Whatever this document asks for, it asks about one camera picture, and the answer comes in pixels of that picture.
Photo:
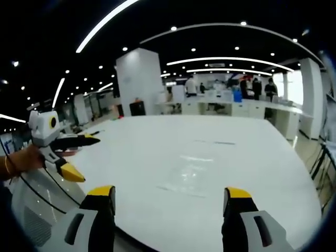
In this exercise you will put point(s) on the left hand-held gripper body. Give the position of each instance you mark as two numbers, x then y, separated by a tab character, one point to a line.
42	131

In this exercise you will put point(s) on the clear resealable plastic bag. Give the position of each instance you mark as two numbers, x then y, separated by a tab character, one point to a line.
193	168

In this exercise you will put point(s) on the white square pillar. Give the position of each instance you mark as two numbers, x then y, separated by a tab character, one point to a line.
137	78

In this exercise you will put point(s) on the black tripod stand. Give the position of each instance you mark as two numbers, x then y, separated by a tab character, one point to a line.
321	162

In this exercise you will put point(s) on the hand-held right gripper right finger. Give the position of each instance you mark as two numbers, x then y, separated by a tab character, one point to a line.
236	210

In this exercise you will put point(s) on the person's left hand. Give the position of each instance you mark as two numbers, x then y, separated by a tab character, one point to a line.
27	160

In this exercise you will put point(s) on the blue box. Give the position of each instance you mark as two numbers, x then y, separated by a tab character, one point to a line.
237	95

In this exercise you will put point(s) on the long white counter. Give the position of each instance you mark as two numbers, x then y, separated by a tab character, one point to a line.
236	107

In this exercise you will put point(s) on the white round column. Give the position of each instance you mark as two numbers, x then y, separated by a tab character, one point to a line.
311	97

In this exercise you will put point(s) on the white worn device with grille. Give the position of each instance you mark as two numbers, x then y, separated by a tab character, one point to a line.
65	194

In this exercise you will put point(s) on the black box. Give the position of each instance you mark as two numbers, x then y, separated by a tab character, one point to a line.
137	108

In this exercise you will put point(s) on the orange wrist band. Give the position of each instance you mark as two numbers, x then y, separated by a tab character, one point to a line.
8	165

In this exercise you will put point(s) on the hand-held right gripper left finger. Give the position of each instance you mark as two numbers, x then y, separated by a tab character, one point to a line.
101	223

